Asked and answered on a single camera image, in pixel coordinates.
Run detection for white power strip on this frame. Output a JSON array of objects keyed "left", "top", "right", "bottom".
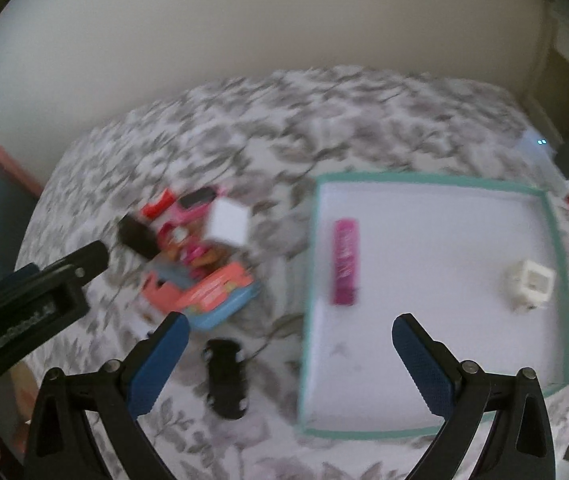
[{"left": 517, "top": 129, "right": 567, "bottom": 193}]

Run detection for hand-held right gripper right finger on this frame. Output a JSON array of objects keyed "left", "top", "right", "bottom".
[{"left": 391, "top": 313, "right": 555, "bottom": 480}]

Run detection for pink packet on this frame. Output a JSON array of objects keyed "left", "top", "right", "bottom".
[{"left": 331, "top": 218, "right": 362, "bottom": 307}]

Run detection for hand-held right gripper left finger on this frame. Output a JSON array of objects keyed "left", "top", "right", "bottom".
[{"left": 23, "top": 311, "right": 190, "bottom": 480}]

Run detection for brown wooden bed edge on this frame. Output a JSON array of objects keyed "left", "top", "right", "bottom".
[{"left": 0, "top": 142, "right": 45, "bottom": 196}]

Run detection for black toy car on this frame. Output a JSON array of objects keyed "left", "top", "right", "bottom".
[{"left": 202, "top": 338, "right": 251, "bottom": 420}]

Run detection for red toy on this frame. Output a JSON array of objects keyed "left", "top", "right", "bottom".
[{"left": 142, "top": 189, "right": 178, "bottom": 221}]

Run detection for grey floral bedspread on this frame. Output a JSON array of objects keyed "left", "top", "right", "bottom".
[{"left": 14, "top": 66, "right": 569, "bottom": 480}]

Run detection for coral and blue case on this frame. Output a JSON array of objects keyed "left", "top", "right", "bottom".
[{"left": 174, "top": 261, "right": 261, "bottom": 332}]

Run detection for white plastic frame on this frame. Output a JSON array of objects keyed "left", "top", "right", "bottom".
[{"left": 504, "top": 259, "right": 557, "bottom": 313}]

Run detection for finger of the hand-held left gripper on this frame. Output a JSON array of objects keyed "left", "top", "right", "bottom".
[{"left": 39, "top": 240, "right": 111, "bottom": 282}]

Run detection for colourful toy figure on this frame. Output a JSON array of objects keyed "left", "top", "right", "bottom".
[{"left": 157, "top": 222, "right": 230, "bottom": 276}]

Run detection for teal-rimmed white box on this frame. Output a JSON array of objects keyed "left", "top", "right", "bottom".
[{"left": 295, "top": 172, "right": 569, "bottom": 441}]

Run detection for white cube box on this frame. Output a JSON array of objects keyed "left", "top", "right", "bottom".
[{"left": 205, "top": 199, "right": 251, "bottom": 247}]

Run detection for black box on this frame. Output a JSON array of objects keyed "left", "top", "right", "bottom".
[{"left": 117, "top": 216, "right": 159, "bottom": 261}]

